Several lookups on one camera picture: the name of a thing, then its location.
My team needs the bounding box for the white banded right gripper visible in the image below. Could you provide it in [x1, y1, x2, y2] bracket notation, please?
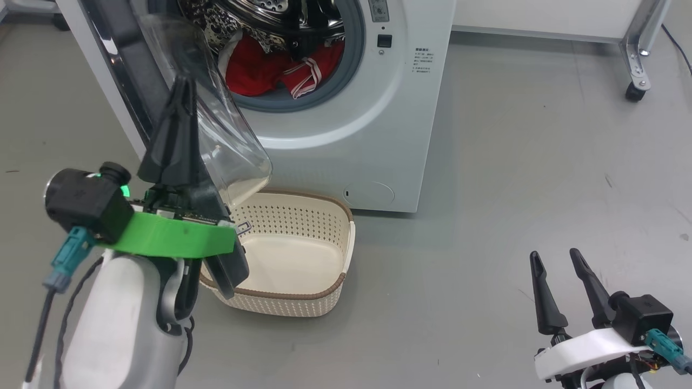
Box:
[530, 248, 658, 389]

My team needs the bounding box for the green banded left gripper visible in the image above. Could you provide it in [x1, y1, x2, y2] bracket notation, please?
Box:
[99, 75, 253, 299]

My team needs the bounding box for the black round glass washer door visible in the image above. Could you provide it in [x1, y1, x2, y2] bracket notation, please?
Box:
[76, 0, 274, 209]

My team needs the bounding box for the plain red garment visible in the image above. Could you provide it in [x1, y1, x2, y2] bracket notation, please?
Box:
[224, 35, 295, 98]

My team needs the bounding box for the red garment with white stripes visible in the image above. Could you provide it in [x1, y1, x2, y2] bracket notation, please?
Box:
[278, 42, 347, 100]

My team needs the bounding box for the stainless steel washing machine drum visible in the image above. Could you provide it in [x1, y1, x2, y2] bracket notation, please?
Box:
[177, 0, 347, 55]

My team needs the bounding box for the cream perforated laundry basket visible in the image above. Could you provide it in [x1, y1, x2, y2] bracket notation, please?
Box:
[197, 188, 356, 318]

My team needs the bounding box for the grey rubber washing machine gasket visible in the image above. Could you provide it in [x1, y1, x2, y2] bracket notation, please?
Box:
[230, 0, 367, 114]

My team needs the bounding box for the white front-load washing machine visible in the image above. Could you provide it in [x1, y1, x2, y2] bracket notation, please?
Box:
[54, 0, 457, 214]

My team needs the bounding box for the round white filter cover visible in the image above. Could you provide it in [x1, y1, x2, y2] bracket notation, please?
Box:
[343, 181, 395, 209]

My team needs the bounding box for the white partition panel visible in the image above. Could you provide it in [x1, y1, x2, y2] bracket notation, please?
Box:
[451, 0, 657, 45]

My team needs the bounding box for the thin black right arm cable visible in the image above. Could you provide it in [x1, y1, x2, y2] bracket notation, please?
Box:
[628, 354, 648, 389]

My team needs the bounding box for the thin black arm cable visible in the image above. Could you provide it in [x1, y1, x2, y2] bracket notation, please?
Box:
[628, 354, 648, 389]
[53, 255, 106, 381]

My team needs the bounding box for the right camera cable teal connector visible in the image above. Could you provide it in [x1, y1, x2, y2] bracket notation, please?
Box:
[644, 328, 692, 375]

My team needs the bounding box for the camera cable teal connector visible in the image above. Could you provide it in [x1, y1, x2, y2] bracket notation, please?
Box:
[24, 226, 97, 389]
[644, 328, 692, 375]

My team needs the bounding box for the left camera cable teal connector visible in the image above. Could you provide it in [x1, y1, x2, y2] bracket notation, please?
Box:
[24, 226, 97, 389]

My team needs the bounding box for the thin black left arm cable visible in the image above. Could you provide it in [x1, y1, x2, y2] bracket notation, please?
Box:
[53, 255, 106, 381]

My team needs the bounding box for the black floor cable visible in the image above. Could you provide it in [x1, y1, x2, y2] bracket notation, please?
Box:
[661, 24, 692, 76]

